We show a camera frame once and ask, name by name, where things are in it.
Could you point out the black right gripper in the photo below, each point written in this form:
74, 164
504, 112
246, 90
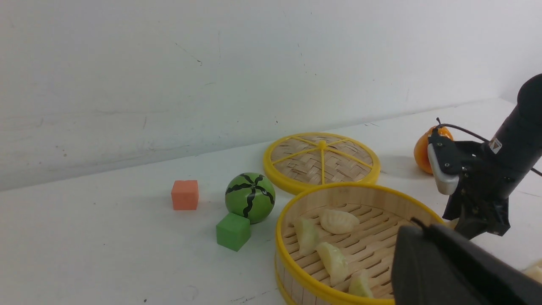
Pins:
477, 206

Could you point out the white dumpling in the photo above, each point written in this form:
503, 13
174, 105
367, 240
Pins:
338, 222
534, 271

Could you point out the woven bamboo steamer lid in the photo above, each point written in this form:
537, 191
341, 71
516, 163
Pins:
299, 162

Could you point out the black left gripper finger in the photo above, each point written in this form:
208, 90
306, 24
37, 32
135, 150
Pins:
434, 265

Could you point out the bamboo steamer tray yellow rims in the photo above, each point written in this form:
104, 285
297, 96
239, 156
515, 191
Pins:
303, 280

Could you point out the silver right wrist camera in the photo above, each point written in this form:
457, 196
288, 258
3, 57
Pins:
444, 160

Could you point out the green watermelon toy ball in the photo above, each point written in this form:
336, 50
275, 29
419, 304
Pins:
250, 195

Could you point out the orange toy pear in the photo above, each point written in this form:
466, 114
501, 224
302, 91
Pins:
420, 152

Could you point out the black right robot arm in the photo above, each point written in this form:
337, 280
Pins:
517, 145

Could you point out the green foam cube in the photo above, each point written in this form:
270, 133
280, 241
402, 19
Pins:
233, 231

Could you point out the green dumpling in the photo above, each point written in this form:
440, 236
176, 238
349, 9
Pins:
307, 236
334, 262
360, 286

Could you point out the orange foam cube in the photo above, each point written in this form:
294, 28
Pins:
185, 195

